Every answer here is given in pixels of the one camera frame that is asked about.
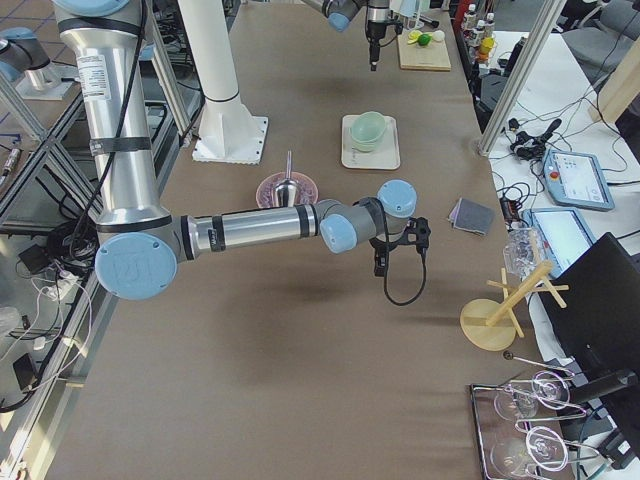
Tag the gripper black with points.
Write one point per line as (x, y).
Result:
(381, 244)
(374, 29)

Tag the green bowl robot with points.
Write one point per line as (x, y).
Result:
(378, 139)
(369, 125)

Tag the lemon slice top stacked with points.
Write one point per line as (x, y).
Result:
(413, 36)

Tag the green lime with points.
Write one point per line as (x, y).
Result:
(424, 39)

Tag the bamboo cutting board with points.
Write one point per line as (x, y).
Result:
(433, 57)

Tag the green bowl on tray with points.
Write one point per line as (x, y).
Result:
(365, 147)

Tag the grey folded cloth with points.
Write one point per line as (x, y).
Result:
(471, 217)

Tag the pink bowl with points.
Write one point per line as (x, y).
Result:
(307, 189)

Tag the cream rabbit tray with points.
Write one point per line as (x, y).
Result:
(386, 156)

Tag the metal ice scoop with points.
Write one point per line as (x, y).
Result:
(285, 192)

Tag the wooden mug tree stand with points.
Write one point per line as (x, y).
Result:
(493, 326)

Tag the clear glass mug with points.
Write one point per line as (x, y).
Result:
(522, 252)

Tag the blue teach pendant tablet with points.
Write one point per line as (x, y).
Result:
(576, 179)

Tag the wine glass far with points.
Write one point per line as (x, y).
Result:
(521, 399)

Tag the wine glass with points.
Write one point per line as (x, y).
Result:
(521, 399)
(540, 452)

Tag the black monitor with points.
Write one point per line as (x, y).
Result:
(599, 326)

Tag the wine glass near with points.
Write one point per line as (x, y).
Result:
(540, 452)

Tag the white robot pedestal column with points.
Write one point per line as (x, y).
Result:
(208, 37)

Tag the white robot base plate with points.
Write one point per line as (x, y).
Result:
(220, 140)

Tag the aluminium frame post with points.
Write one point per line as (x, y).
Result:
(543, 25)

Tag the wire glass rack tray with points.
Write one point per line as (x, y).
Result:
(517, 425)

